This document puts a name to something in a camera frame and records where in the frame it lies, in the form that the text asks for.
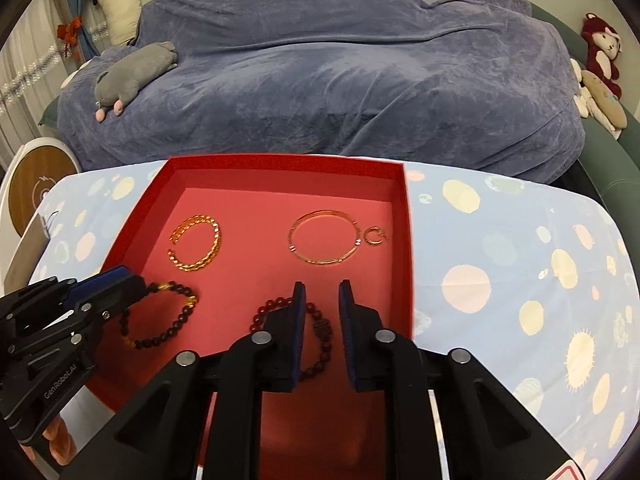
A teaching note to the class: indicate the round white wooden device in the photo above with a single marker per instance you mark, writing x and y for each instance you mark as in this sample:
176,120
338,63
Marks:
35,180

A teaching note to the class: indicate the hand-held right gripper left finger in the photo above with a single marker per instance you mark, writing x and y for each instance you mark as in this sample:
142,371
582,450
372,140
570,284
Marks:
300,330

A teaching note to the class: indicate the white card red edge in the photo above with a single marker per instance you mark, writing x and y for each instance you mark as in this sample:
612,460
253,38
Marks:
570,472

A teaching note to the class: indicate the red bow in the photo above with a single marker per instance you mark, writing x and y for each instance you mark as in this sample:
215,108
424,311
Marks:
69,27

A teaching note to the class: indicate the green bed frame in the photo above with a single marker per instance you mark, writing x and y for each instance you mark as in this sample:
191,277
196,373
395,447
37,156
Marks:
615,170

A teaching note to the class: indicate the beige plush toy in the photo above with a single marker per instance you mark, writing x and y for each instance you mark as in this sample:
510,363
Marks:
607,105

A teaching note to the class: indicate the polka dot tablecloth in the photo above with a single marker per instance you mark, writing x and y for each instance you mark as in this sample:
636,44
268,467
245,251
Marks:
500,240

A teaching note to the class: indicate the white plush toy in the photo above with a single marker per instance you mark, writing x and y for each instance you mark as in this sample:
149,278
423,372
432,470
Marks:
120,5

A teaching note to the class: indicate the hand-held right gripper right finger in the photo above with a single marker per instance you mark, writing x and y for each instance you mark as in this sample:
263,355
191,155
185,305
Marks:
345,330

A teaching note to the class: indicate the white curtain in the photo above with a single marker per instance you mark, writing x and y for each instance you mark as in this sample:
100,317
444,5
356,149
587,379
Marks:
25,85

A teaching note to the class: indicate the thin gold bangle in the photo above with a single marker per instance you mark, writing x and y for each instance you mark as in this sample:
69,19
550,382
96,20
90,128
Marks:
324,261

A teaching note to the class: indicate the red jewelry box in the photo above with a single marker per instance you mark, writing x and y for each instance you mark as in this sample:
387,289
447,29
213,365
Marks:
240,200

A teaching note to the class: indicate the grey plush toy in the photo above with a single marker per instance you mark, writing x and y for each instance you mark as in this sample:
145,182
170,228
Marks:
130,72

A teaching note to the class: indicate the red monkey plush toy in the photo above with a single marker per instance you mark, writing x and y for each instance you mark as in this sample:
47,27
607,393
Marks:
600,60

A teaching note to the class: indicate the blue velvet bean bag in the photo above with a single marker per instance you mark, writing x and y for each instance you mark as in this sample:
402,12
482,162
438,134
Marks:
325,60

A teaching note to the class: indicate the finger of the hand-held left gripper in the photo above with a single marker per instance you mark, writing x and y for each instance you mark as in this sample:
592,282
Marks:
120,297
107,280

